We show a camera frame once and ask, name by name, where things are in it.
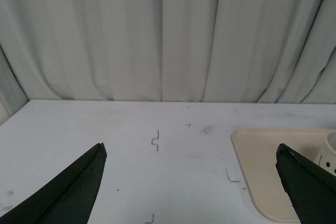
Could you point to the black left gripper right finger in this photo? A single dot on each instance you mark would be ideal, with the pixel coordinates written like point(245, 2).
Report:
point(311, 189)

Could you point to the white pleated curtain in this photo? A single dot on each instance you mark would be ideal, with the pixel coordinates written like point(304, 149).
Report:
point(245, 51)

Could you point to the beige square plate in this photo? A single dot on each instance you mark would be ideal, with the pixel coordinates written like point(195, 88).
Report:
point(256, 152)

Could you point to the white smiley mug black handle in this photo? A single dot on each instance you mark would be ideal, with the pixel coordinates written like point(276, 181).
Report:
point(326, 155)

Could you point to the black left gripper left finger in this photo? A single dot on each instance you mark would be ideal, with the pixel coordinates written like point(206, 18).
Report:
point(67, 198)

